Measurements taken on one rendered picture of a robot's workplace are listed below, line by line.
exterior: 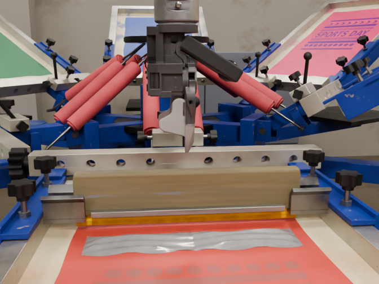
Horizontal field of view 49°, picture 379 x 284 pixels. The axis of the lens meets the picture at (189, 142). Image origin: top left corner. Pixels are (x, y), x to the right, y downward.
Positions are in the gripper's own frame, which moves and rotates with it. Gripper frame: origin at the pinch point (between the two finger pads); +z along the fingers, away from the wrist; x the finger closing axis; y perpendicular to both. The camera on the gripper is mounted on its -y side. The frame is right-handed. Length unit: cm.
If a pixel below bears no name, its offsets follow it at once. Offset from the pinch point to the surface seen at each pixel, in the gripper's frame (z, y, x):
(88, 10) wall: -58, 70, -405
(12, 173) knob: 10.9, 37.7, -21.2
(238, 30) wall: -39, -94, -409
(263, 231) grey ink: 15.2, -12.4, 5.5
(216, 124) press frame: 9, -16, -72
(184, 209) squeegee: 11.7, 1.2, 2.7
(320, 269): 15.6, -17.5, 18.2
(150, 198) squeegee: 9.8, 7.1, 1.4
